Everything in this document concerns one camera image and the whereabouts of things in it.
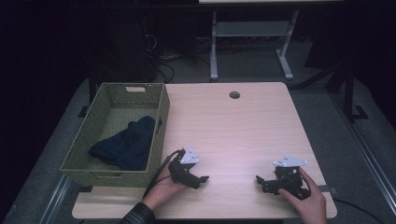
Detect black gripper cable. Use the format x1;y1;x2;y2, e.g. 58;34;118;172
332;198;388;224
142;149;185;199

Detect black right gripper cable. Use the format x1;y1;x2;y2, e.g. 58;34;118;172
332;198;388;224

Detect black floor stand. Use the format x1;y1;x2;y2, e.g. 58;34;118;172
325;62;370;123

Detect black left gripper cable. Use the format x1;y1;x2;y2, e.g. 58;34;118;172
142;149;185;199

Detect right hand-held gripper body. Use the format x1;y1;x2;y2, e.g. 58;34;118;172
273;155;312;201

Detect green woven basket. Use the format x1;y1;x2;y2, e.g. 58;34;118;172
59;81;171;189

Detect grey metal table frame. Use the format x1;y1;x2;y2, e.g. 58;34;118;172
209;8;300;82

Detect black computer tower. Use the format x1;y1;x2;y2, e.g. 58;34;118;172
92;17;159;86

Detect dark blue cloth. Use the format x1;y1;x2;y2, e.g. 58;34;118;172
88;115;163;172

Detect person's left hand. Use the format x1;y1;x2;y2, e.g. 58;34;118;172
142;167;188;212

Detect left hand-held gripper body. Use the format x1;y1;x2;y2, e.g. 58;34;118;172
167;147;201;188

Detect aluminium floor rail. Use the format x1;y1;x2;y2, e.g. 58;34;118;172
38;174;73;224
329;92;396;217

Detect person's right hand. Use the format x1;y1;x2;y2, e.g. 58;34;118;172
277;167;329;224

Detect tangle of floor cables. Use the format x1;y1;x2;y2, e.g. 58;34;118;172
146;32;214;84

